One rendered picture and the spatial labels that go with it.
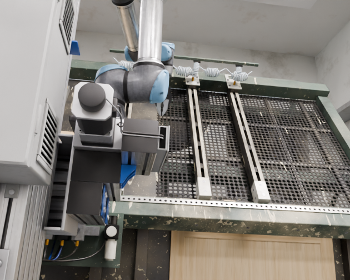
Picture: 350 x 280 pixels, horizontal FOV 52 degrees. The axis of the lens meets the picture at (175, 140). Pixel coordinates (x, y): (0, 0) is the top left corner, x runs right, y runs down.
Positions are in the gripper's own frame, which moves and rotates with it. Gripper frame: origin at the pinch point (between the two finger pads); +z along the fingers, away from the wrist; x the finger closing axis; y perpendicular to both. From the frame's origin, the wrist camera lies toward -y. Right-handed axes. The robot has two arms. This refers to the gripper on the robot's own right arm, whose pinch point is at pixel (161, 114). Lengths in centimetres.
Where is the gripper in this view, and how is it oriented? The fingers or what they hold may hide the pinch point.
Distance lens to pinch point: 183.2
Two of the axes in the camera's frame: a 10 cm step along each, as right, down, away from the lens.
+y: -1.0, -1.7, 9.8
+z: -1.0, 9.8, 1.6
